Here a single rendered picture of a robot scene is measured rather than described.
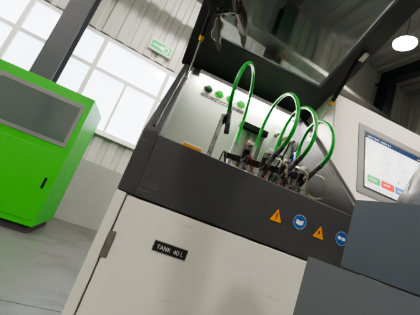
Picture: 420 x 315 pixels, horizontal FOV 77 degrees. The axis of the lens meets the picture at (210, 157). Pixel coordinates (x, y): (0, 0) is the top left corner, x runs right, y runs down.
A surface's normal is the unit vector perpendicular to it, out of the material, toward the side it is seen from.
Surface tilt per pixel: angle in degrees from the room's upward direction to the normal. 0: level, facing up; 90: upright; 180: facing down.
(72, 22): 90
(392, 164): 76
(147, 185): 90
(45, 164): 90
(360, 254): 90
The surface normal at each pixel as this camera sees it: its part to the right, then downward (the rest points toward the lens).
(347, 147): 0.31, -0.35
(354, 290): -0.86, -0.40
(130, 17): 0.38, -0.07
